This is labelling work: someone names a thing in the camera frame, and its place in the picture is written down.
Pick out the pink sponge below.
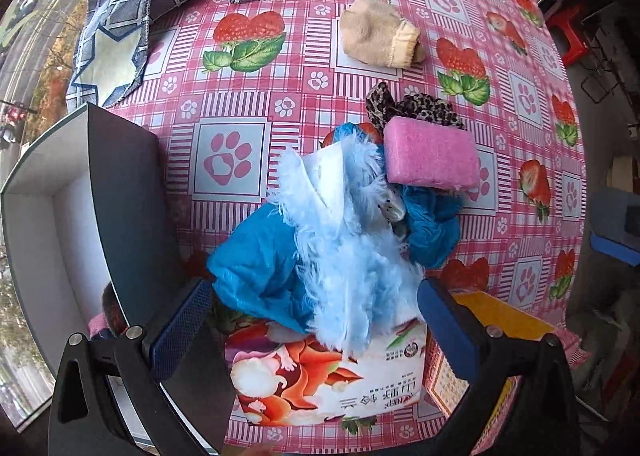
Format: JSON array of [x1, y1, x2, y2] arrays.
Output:
[[382, 116, 482, 191]]

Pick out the beige sock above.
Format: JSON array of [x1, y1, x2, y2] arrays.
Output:
[[340, 0, 426, 70]]

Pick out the white polka dot scrunchie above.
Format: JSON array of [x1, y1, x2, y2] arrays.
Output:
[[380, 189, 408, 237]]

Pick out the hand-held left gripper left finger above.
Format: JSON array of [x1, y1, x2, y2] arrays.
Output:
[[47, 277, 216, 456]]

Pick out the leopard print scrunchie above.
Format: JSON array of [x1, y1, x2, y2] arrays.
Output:
[[365, 82, 468, 132]]

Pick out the yellow flat box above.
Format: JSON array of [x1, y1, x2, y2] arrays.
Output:
[[425, 289, 556, 419]]

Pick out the black and white cardboard box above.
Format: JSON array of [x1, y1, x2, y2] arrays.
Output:
[[0, 102, 236, 454]]

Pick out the pink strawberry print tablecloth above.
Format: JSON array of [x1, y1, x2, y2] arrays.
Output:
[[65, 0, 588, 456]]

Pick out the blue crinkled cloth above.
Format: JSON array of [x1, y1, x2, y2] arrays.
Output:
[[206, 203, 321, 334]]

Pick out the red plastic stool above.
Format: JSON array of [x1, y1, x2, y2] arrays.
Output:
[[547, 4, 591, 64]]

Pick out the light blue fluffy cloth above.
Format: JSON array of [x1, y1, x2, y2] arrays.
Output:
[[267, 123, 426, 357]]

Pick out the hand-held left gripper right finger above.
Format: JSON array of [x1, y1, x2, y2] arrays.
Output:
[[417, 279, 583, 456]]

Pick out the floral print tissue packet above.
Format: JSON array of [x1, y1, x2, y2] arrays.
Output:
[[224, 316, 428, 429]]

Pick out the teal knit cloth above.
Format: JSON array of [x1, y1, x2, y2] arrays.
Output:
[[402, 183, 463, 269]]

